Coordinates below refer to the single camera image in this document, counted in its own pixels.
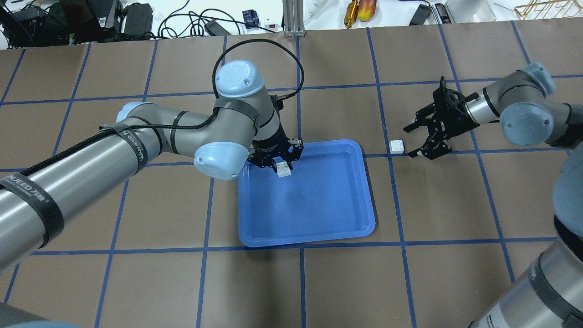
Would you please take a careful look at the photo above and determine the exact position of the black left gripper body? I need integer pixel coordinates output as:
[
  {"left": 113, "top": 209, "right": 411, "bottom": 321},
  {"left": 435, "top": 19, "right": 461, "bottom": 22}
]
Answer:
[{"left": 246, "top": 134, "right": 304, "bottom": 170}]

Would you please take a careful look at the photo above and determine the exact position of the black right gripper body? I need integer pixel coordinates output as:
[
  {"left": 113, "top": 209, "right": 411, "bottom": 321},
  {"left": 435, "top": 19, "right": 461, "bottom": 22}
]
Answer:
[{"left": 415, "top": 76, "right": 479, "bottom": 141}]

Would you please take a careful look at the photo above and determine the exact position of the white block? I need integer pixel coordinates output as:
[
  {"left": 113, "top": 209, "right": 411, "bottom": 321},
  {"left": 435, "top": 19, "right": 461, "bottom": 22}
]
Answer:
[
  {"left": 271, "top": 157, "right": 293, "bottom": 177},
  {"left": 388, "top": 140, "right": 406, "bottom": 155}
]

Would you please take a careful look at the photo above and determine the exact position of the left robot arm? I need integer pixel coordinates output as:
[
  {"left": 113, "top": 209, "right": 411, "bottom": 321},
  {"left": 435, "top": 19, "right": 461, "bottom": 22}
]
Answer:
[{"left": 0, "top": 60, "right": 304, "bottom": 272}]

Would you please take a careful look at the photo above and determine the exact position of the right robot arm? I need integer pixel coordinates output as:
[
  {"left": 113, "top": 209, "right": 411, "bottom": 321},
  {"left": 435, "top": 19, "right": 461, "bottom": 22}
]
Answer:
[{"left": 404, "top": 62, "right": 583, "bottom": 328}]

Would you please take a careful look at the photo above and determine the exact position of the blue plastic tray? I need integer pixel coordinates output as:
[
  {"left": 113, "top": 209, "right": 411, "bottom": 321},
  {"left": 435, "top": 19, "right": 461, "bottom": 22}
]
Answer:
[{"left": 237, "top": 139, "right": 376, "bottom": 247}]

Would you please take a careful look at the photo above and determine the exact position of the black power adapter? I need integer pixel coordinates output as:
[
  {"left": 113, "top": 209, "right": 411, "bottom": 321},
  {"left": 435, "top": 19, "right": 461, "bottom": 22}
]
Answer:
[{"left": 123, "top": 3, "right": 153, "bottom": 36}]

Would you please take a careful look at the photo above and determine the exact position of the aluminium frame post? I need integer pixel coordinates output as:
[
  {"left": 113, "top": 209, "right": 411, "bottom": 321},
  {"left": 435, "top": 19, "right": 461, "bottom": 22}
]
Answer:
[{"left": 281, "top": 0, "right": 306, "bottom": 37}]

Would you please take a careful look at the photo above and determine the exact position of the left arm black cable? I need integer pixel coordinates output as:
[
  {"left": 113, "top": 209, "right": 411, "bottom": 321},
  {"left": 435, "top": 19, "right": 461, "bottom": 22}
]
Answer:
[{"left": 18, "top": 38, "right": 305, "bottom": 178}]

